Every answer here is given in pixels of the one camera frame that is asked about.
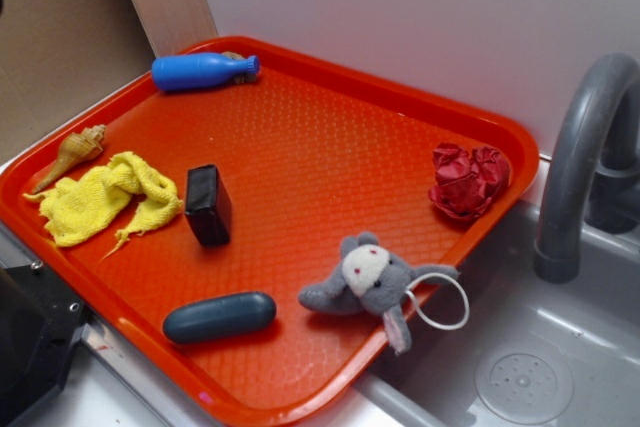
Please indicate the dark teal oval capsule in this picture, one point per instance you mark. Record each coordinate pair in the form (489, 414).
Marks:
(220, 317)

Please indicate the orange plastic tray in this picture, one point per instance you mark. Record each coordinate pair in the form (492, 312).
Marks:
(309, 154)

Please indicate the blue plastic bottle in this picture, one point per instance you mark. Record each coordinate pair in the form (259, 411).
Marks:
(199, 70)

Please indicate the brown object behind bottle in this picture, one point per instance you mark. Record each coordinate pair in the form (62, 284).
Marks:
(241, 78)

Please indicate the yellow towel cloth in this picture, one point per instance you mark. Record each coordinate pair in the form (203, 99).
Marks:
(77, 210)

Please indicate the grey toy sink basin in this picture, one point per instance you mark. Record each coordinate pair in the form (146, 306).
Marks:
(533, 353)

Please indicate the crumpled red paper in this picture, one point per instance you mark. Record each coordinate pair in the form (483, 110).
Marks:
(467, 182)

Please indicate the grey plush toy animal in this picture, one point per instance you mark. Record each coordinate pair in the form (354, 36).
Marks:
(370, 278)

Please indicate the tan spiral seashell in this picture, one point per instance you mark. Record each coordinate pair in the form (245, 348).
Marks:
(77, 148)

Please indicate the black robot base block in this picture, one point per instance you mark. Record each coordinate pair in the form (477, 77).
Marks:
(42, 319)

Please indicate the black box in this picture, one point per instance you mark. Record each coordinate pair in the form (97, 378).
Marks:
(208, 207)

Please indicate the grey plastic faucet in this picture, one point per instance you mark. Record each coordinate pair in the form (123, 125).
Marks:
(593, 178)

